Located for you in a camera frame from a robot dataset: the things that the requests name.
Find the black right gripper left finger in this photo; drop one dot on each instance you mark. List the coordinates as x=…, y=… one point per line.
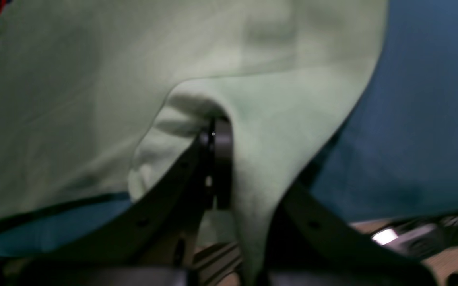
x=161, y=228

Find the light green T-shirt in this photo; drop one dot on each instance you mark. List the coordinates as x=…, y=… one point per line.
x=100, y=97

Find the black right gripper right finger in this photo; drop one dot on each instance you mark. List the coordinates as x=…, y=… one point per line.
x=223, y=162

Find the blue table cloth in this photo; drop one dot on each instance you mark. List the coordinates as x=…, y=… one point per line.
x=395, y=155

